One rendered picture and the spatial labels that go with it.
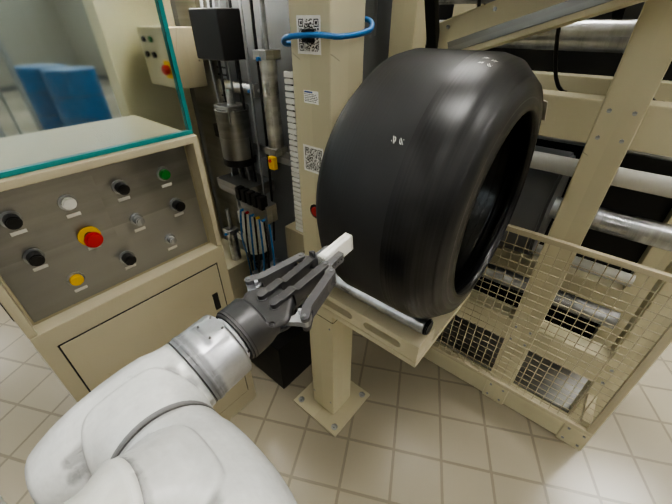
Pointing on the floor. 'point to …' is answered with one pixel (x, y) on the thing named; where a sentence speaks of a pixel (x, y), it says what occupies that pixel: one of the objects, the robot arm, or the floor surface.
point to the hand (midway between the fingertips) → (336, 252)
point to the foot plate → (328, 411)
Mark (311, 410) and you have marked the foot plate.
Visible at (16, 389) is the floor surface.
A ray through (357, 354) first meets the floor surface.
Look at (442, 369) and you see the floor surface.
